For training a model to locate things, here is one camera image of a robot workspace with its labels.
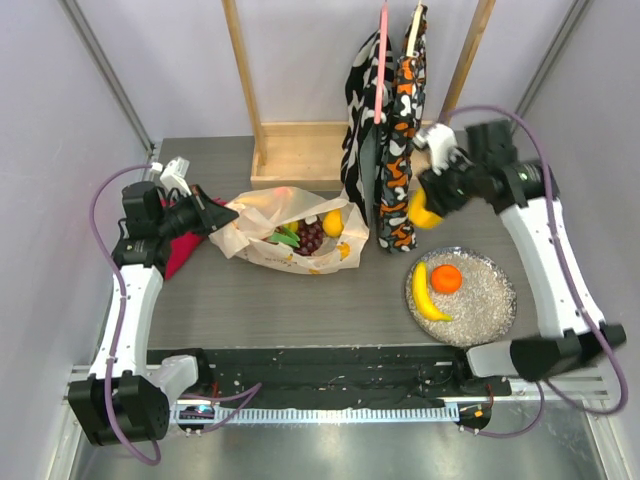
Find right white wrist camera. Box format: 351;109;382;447
413;123;458;175

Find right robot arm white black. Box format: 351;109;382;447
410;120;627;395

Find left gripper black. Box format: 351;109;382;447
155;184;238;241

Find pink clothes hanger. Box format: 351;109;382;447
374;1;389;125

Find red cloth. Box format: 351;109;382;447
159;197;226;281

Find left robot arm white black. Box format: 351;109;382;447
68;181;239;446

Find banana print plastic bag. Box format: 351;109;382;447
209;187;369;275

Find fake yellow banana bunch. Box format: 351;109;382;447
411;262;452;322

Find wooden clothes rack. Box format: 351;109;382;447
221;1;496;191

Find fake orange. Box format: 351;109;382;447
430;264;463;294

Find fake yellow lemon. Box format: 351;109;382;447
322;209;344;238

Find orange camouflage garment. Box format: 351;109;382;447
376;5;427;253

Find speckled silver plate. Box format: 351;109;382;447
405;247;517;348

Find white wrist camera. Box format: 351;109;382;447
150;157;192;197
413;123;458;175

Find white cable duct strip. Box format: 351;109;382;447
170;403;459;429

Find fake purple grapes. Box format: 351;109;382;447
294;219;325;256

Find fake red dragon fruit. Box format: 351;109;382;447
266;226;300;248

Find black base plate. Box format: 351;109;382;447
187;345;512;410

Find fake yellow bell pepper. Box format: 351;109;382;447
408;188;442;229

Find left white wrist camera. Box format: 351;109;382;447
150;157;192;197

